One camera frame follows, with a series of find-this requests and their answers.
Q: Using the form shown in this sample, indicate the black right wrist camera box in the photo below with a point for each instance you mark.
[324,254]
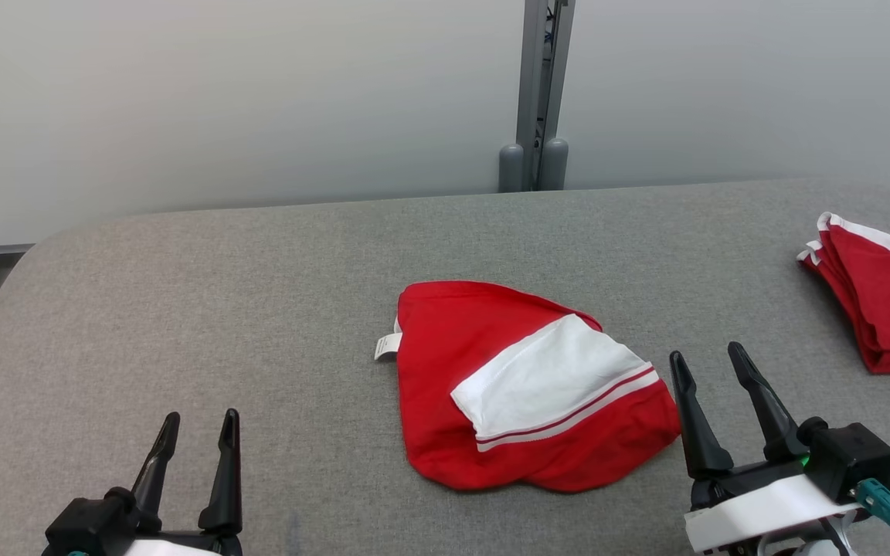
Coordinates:
[850,459]

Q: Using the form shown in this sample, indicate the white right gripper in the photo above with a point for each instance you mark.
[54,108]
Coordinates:
[762,510]

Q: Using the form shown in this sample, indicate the grey cylindrical post foot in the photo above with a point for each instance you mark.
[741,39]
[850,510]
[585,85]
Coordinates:
[511,170]
[554,166]

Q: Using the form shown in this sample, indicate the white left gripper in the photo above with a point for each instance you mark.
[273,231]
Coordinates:
[182,544]

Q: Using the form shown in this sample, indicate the grey partition post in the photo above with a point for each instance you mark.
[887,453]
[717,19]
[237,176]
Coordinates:
[534,69]

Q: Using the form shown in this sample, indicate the red white Bulls jersey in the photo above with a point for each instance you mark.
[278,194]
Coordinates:
[445,371]

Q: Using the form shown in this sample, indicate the red Bulls 23 shorts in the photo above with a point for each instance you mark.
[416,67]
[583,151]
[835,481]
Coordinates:
[885,301]

